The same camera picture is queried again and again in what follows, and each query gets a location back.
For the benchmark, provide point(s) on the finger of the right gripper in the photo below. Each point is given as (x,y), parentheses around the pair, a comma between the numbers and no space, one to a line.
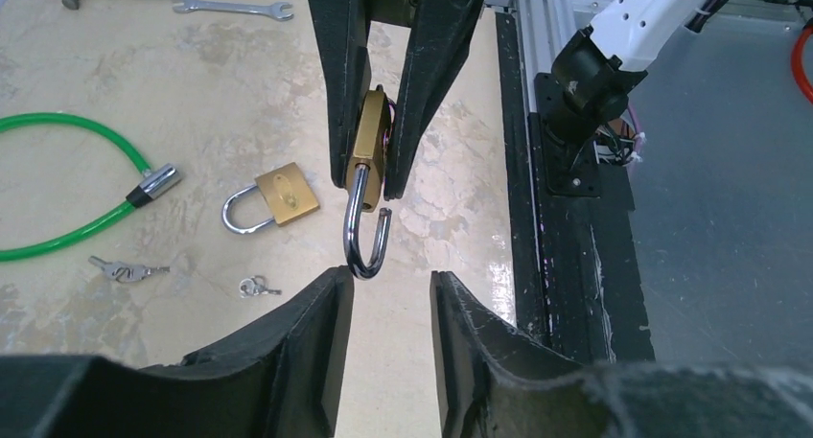
(439,44)
(341,30)

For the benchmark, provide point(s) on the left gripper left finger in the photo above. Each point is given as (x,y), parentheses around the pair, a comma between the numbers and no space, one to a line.
(279,376)

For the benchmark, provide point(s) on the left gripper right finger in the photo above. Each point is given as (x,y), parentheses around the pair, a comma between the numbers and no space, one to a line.
(493,380)

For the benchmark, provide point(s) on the small brass padlock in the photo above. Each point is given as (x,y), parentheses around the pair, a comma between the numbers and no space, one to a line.
(364,183)

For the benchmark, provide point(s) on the large brass padlock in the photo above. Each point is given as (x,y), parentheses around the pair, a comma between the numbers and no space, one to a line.
(288,196)

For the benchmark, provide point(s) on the cable lock keys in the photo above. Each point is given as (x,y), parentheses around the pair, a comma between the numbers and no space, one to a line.
(124,272)

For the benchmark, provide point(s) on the green cable lock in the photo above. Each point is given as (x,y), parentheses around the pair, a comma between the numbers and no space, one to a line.
(65,178)

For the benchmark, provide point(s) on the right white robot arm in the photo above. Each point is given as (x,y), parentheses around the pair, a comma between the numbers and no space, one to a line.
(597,68)

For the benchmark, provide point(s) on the large padlock key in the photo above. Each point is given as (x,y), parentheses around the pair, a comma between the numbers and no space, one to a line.
(256,286)

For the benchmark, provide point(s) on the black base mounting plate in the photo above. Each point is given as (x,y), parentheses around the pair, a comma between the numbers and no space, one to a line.
(577,286)

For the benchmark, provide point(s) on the steel wrench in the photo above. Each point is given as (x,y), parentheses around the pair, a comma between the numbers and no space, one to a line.
(279,11)

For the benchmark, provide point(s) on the aluminium frame rail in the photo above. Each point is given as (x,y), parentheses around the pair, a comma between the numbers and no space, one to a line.
(545,26)

